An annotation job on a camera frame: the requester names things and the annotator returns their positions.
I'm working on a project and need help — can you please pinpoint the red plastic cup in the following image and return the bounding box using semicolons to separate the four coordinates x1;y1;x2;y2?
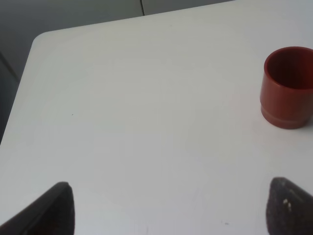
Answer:
260;47;313;129

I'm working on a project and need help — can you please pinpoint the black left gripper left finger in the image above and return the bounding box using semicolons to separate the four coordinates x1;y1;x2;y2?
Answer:
0;182;75;235

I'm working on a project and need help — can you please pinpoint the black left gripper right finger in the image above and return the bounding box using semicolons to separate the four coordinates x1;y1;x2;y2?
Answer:
266;177;313;235

